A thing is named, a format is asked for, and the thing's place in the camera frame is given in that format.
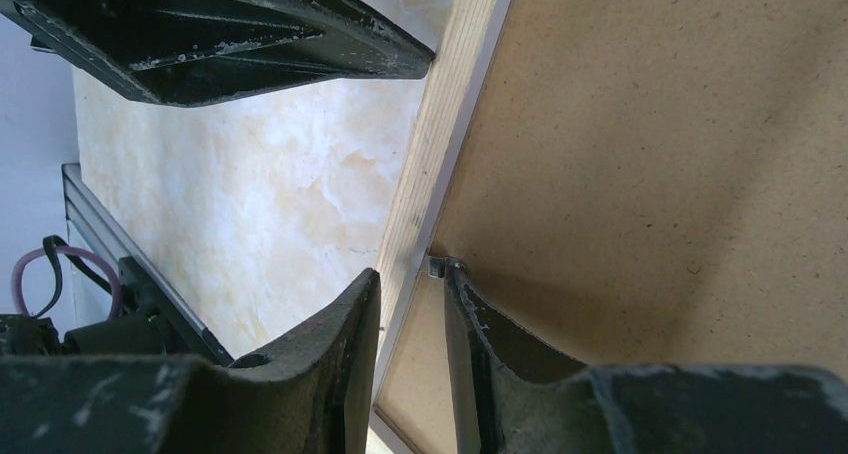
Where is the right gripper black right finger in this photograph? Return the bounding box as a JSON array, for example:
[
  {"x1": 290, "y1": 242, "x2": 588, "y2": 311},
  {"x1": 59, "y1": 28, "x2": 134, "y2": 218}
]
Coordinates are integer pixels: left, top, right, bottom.
[{"x1": 443, "y1": 260, "x2": 847, "y2": 453}]

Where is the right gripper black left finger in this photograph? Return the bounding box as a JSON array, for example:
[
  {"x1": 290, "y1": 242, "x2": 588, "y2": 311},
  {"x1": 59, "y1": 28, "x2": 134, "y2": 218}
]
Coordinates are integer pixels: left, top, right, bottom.
[{"x1": 1, "y1": 268, "x2": 381, "y2": 453}]

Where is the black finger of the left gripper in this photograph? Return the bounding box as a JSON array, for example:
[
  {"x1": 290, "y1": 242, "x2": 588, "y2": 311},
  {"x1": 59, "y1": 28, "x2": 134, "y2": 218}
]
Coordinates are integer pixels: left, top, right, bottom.
[{"x1": 1, "y1": 0, "x2": 435, "y2": 107}]

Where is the brown cardboard backing board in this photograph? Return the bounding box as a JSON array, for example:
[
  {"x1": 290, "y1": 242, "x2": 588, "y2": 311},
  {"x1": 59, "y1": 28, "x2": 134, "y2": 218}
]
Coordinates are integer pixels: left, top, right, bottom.
[{"x1": 374, "y1": 0, "x2": 848, "y2": 454}]

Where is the light wooden picture frame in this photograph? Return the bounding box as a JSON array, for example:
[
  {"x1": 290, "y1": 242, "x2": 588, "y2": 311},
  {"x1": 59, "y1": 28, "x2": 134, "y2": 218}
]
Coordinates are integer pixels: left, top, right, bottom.
[{"x1": 369, "y1": 0, "x2": 512, "y2": 453}]

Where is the small metal frame clip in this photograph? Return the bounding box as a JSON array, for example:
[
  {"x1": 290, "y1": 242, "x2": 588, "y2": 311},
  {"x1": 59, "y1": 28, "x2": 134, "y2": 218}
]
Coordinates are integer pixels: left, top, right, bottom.
[{"x1": 424, "y1": 255, "x2": 466, "y2": 279}]

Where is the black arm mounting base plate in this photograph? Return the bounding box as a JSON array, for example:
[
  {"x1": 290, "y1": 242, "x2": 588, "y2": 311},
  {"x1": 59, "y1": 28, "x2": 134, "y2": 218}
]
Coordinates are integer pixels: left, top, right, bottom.
[{"x1": 1, "y1": 257, "x2": 233, "y2": 366}]

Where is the aluminium front rail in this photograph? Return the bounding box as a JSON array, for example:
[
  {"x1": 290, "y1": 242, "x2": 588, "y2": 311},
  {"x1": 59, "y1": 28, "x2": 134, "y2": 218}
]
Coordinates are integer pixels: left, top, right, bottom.
[{"x1": 61, "y1": 164, "x2": 215, "y2": 336}]

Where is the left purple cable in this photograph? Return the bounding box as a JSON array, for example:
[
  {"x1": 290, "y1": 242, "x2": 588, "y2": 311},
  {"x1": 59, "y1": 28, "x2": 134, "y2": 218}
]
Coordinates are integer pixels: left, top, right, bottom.
[{"x1": 11, "y1": 245, "x2": 125, "y2": 320}]

